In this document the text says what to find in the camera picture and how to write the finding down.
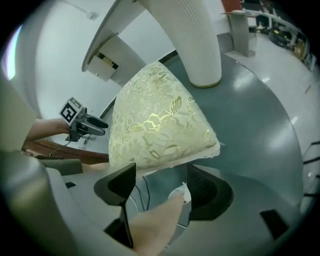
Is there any black bag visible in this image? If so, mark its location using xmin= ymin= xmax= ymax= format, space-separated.
xmin=268 ymin=27 xmax=293 ymax=48

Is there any person's left forearm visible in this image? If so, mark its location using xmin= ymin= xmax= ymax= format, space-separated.
xmin=24 ymin=117 xmax=71 ymax=141

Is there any person's right white shoe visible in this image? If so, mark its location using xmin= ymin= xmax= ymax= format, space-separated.
xmin=167 ymin=181 xmax=193 ymax=205

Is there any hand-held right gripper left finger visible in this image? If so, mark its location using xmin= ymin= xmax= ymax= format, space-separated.
xmin=93 ymin=162 xmax=137 ymax=249

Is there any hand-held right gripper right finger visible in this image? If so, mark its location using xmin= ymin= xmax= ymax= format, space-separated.
xmin=186 ymin=163 xmax=235 ymax=222

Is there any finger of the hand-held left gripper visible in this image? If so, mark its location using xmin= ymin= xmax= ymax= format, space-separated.
xmin=85 ymin=115 xmax=110 ymax=129
xmin=77 ymin=122 xmax=106 ymax=137

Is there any red wooden board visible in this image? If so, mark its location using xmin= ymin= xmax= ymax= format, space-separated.
xmin=221 ymin=0 xmax=245 ymax=14

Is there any white kidney-shaped table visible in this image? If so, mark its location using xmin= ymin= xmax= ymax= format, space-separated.
xmin=81 ymin=0 xmax=223 ymax=89

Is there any black power cable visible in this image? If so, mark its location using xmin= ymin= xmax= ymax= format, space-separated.
xmin=141 ymin=175 xmax=151 ymax=213

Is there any dark wooden staircase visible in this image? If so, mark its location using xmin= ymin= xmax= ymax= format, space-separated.
xmin=21 ymin=139 xmax=111 ymax=166

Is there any grey chair black frame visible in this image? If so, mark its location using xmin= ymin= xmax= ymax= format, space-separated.
xmin=39 ymin=158 xmax=84 ymax=176

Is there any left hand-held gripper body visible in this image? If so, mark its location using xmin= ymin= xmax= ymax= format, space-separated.
xmin=58 ymin=96 xmax=89 ymax=143

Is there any person's right leg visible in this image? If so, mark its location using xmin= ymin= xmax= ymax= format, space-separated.
xmin=129 ymin=191 xmax=189 ymax=256

